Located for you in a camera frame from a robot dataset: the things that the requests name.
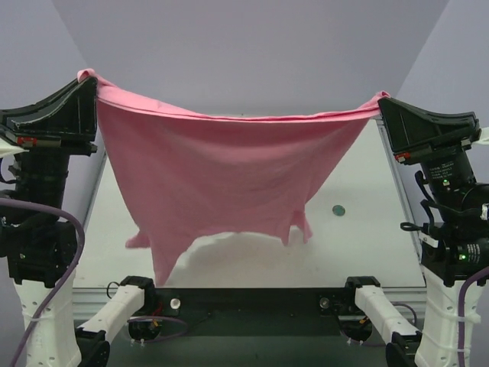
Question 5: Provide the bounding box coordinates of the round teal glass brooch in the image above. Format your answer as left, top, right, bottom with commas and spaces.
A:
332, 204, 346, 216

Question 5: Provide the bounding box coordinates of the pink t-shirt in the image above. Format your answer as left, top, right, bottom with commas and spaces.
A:
96, 78, 387, 285

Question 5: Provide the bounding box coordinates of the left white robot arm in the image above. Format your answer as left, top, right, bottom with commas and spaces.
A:
1, 76, 157, 366

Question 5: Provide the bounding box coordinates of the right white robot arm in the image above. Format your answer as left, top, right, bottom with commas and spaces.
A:
345, 97, 488, 366

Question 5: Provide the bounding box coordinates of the aluminium frame rail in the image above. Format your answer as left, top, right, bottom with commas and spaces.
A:
374, 115, 426, 286

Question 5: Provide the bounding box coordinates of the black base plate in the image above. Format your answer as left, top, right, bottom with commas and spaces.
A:
128, 287, 374, 343

